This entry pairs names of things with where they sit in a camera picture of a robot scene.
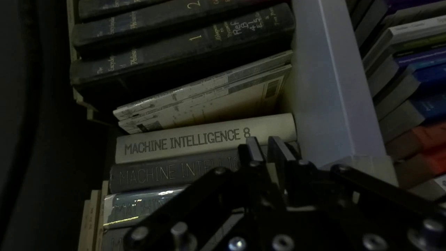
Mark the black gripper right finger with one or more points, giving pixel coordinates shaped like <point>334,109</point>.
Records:
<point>281,161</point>

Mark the grey metal bookcase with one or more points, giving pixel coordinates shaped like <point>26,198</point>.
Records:
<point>325,84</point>

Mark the dark purple book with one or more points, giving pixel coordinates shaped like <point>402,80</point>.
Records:
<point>413,5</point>

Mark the pale blue-edged book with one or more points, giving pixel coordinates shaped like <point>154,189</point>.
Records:
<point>434,186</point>

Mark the green plastic-covered book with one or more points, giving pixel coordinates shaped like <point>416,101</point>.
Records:
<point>134,204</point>

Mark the thin pale green booklet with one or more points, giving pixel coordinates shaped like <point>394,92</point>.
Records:
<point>84,228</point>
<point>95,224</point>
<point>105,204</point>

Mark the red-orange book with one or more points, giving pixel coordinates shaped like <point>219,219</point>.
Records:
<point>430,162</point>

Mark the pale paperback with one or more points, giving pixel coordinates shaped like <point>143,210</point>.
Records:
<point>210,85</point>

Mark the pale patterned book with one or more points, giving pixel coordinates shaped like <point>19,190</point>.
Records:
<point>224,109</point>

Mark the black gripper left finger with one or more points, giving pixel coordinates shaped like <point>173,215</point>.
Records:
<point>253,158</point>

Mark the cream Machine Intelligence 8 book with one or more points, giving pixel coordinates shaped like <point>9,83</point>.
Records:
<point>210,140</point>

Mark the grey Machine Intelligence book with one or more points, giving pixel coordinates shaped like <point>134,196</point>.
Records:
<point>154,175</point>

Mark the brown-orange book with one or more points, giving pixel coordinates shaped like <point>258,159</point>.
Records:
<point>427,137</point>

